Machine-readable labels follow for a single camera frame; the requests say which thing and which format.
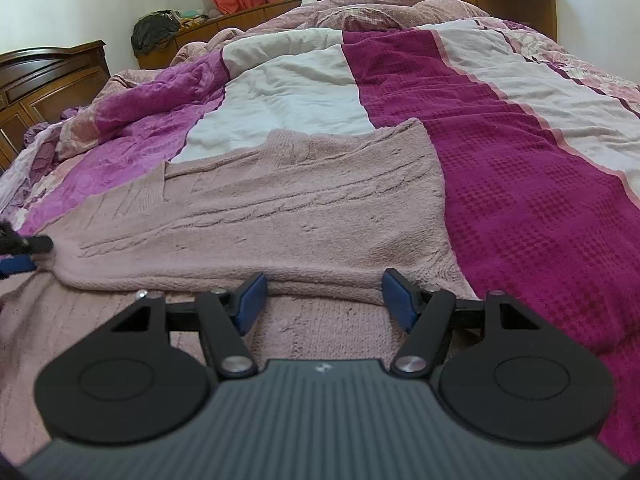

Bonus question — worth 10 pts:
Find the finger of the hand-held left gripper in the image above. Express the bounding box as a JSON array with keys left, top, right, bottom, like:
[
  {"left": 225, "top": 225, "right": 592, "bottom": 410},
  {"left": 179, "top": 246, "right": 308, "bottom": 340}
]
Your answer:
[
  {"left": 0, "top": 255, "right": 37, "bottom": 281},
  {"left": 0, "top": 220, "right": 54, "bottom": 257}
]

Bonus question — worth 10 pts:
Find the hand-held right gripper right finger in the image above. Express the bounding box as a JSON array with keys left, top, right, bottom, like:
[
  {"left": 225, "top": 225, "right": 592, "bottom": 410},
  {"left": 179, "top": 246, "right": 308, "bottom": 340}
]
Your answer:
[{"left": 381, "top": 268, "right": 543, "bottom": 378}]

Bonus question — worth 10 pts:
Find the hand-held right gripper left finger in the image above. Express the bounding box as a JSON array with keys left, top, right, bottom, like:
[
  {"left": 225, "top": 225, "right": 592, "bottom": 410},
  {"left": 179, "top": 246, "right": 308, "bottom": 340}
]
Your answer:
[{"left": 107, "top": 272, "right": 268, "bottom": 380}]

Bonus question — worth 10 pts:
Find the pink knit sweater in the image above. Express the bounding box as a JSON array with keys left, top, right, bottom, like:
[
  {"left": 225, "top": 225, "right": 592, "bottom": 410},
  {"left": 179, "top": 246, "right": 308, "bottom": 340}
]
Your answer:
[{"left": 0, "top": 117, "right": 481, "bottom": 466}]

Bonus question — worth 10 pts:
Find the floral purple bedsheet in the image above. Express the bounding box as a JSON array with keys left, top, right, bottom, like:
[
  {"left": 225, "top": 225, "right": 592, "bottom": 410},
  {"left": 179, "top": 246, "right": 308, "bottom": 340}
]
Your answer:
[{"left": 0, "top": 105, "right": 121, "bottom": 221}]

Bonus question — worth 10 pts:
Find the dark wooden cabinet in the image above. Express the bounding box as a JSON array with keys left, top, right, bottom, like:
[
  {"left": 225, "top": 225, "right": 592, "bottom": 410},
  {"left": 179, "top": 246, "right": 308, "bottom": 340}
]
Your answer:
[{"left": 0, "top": 40, "right": 112, "bottom": 171}]

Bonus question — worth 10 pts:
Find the magenta and white striped blanket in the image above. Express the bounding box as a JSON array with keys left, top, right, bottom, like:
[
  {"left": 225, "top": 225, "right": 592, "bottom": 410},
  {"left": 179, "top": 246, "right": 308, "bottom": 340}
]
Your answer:
[{"left": 0, "top": 15, "right": 640, "bottom": 466}]

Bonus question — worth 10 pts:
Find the dark green bag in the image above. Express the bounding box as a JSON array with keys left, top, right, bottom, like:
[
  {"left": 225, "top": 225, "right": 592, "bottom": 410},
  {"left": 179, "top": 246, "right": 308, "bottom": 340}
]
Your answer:
[{"left": 131, "top": 10, "right": 182, "bottom": 55}]

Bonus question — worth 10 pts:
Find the pile of colourful cloths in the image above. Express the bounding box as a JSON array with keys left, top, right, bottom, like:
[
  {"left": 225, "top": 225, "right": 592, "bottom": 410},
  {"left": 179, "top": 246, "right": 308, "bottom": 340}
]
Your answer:
[{"left": 175, "top": 7, "right": 210, "bottom": 27}]

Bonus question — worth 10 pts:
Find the pink checkered quilt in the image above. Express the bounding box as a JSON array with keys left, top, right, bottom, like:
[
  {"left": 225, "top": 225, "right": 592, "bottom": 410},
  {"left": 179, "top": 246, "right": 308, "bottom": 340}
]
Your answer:
[{"left": 170, "top": 0, "right": 431, "bottom": 66}]

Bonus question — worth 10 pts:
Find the pink pillow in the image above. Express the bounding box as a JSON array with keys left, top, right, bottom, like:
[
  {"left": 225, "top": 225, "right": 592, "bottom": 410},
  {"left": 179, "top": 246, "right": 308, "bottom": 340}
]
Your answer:
[{"left": 414, "top": 0, "right": 493, "bottom": 28}]

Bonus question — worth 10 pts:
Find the wooden headboard shelf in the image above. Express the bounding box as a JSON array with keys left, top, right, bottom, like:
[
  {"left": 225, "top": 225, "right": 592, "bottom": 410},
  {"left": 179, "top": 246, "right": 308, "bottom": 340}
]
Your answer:
[{"left": 136, "top": 0, "right": 559, "bottom": 70}]

